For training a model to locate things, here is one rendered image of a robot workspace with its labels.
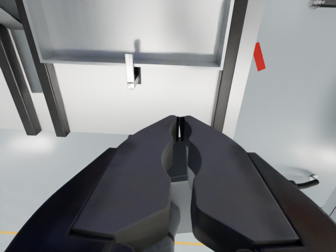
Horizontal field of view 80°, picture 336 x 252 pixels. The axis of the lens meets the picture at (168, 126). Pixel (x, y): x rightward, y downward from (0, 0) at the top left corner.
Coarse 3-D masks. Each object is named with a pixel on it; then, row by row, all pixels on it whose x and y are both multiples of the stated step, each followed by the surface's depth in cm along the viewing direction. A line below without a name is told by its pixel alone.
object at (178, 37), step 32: (32, 0) 26; (64, 0) 28; (96, 0) 28; (128, 0) 27; (160, 0) 27; (192, 0) 27; (224, 0) 27; (32, 32) 27; (64, 32) 30; (96, 32) 30; (128, 32) 29; (160, 32) 29; (192, 32) 29; (224, 32) 27; (96, 64) 29; (160, 64) 28; (192, 64) 29
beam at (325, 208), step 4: (332, 192) 106; (332, 196) 105; (328, 200) 108; (332, 200) 105; (324, 204) 111; (328, 204) 108; (332, 204) 105; (324, 208) 110; (328, 208) 108; (332, 208) 105; (328, 212) 108; (332, 212) 105; (332, 216) 105
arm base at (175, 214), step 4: (172, 204) 61; (172, 208) 60; (176, 208) 61; (172, 212) 59; (176, 212) 60; (172, 216) 59; (176, 216) 60; (172, 220) 58; (176, 220) 60; (172, 224) 58; (176, 224) 59; (172, 228) 57; (176, 228) 59; (168, 232) 55; (172, 232) 57; (168, 236) 54; (172, 236) 56
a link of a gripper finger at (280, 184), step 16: (256, 160) 8; (272, 176) 7; (272, 192) 7; (288, 192) 7; (288, 208) 6; (304, 208) 6; (320, 208) 6; (304, 224) 6; (320, 224) 6; (304, 240) 5; (320, 240) 5
